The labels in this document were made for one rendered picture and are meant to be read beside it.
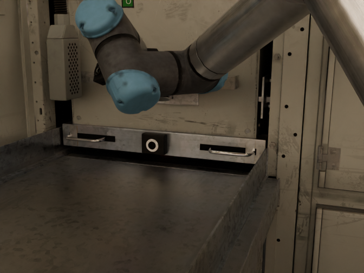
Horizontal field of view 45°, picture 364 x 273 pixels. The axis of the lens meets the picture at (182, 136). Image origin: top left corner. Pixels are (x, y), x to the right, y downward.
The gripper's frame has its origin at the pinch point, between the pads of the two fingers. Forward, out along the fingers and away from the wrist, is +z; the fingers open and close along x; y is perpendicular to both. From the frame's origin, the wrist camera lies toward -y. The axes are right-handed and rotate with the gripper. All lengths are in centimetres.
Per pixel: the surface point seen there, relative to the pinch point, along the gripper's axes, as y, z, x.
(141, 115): -5.7, 8.0, -2.4
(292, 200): 32.7, 11.7, -18.3
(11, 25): -37.6, -8.3, 13.1
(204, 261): 26, -36, -35
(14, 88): -37.6, -1.2, -0.6
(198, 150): 9.9, 10.4, -9.3
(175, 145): 4.0, 10.1, -8.6
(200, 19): 9.2, -4.0, 17.8
